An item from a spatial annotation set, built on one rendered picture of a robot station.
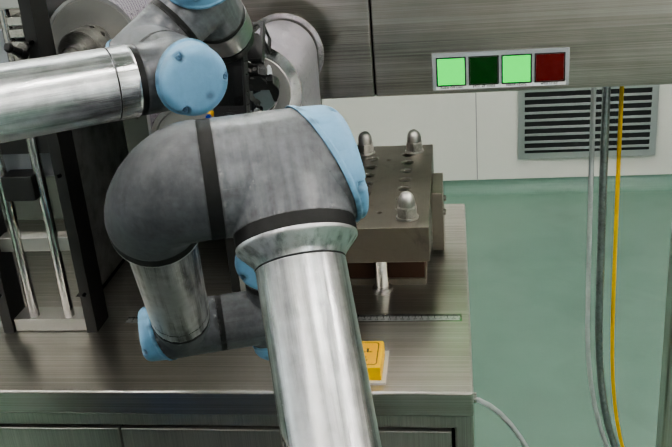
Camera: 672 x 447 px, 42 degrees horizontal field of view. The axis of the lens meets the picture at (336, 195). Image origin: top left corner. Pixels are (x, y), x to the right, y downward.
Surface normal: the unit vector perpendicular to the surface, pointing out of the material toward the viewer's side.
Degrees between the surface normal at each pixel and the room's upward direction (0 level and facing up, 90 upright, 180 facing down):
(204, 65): 91
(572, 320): 0
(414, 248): 90
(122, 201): 81
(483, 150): 90
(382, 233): 90
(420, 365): 0
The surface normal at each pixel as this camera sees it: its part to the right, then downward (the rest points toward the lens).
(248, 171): 0.13, 0.01
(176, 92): 0.48, 0.29
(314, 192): 0.39, -0.35
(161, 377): -0.07, -0.93
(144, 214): -0.42, 0.43
